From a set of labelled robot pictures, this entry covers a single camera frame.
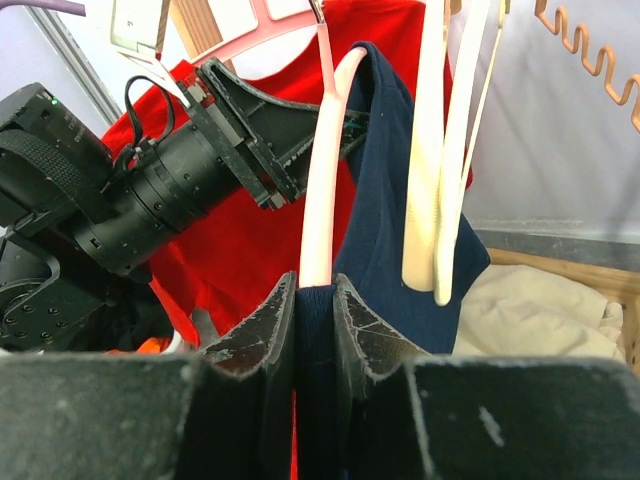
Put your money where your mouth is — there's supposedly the navy blue t shirt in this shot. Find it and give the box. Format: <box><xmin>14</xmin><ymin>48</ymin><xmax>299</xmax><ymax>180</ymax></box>
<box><xmin>293</xmin><ymin>42</ymin><xmax>490</xmax><ymax>479</ymax></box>

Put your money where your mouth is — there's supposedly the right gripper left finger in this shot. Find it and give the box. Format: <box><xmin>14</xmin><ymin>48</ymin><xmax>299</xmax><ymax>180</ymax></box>
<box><xmin>1</xmin><ymin>272</ymin><xmax>296</xmax><ymax>479</ymax></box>

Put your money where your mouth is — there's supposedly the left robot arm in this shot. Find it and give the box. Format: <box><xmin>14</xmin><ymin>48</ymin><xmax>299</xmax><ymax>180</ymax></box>
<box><xmin>1</xmin><ymin>59</ymin><xmax>320</xmax><ymax>353</ymax></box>

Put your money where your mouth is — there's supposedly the peach hanger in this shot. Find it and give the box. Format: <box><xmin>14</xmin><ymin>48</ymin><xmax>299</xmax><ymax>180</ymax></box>
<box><xmin>533</xmin><ymin>0</ymin><xmax>640</xmax><ymax>134</ymax></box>

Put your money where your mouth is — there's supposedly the white plastic basket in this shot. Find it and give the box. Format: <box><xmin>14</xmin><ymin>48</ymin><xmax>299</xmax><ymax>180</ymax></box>
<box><xmin>160</xmin><ymin>330</ymin><xmax>197</xmax><ymax>355</ymax></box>

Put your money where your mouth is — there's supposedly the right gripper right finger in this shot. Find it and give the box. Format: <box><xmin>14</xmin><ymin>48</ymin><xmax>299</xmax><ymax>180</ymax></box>
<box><xmin>333</xmin><ymin>275</ymin><xmax>639</xmax><ymax>479</ymax></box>

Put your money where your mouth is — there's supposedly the wooden clothes rack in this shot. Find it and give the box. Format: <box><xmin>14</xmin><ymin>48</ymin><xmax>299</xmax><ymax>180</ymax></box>
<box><xmin>333</xmin><ymin>259</ymin><xmax>637</xmax><ymax>359</ymax></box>

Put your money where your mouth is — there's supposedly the orange t shirt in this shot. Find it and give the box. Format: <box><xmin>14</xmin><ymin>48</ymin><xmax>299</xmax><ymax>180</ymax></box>
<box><xmin>107</xmin><ymin>337</ymin><xmax>172</xmax><ymax>354</ymax></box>

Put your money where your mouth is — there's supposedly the red t shirt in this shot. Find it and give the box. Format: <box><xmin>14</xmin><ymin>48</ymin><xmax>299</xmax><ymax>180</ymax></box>
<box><xmin>102</xmin><ymin>0</ymin><xmax>474</xmax><ymax>480</ymax></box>

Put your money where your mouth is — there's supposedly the corner aluminium profile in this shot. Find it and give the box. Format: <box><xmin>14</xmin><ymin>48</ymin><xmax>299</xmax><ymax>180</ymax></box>
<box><xmin>26</xmin><ymin>6</ymin><xmax>122</xmax><ymax>125</ymax></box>

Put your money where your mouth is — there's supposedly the cream hanger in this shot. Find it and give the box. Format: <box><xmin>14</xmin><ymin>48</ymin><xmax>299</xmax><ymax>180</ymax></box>
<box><xmin>402</xmin><ymin>1</ymin><xmax>450</xmax><ymax>292</ymax></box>
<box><xmin>434</xmin><ymin>1</ymin><xmax>510</xmax><ymax>306</ymax></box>

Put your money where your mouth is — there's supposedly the light pink hanger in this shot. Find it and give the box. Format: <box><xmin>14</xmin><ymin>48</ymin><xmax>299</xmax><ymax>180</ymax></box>
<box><xmin>298</xmin><ymin>1</ymin><xmax>367</xmax><ymax>288</ymax></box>

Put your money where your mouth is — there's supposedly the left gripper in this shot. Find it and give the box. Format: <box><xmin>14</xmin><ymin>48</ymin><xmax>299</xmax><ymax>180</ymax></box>
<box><xmin>117</xmin><ymin>57</ymin><xmax>371</xmax><ymax>241</ymax></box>

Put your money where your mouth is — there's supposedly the beige cloth in rack base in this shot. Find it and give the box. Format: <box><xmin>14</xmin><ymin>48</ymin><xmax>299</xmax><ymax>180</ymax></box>
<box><xmin>453</xmin><ymin>265</ymin><xmax>626</xmax><ymax>363</ymax></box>

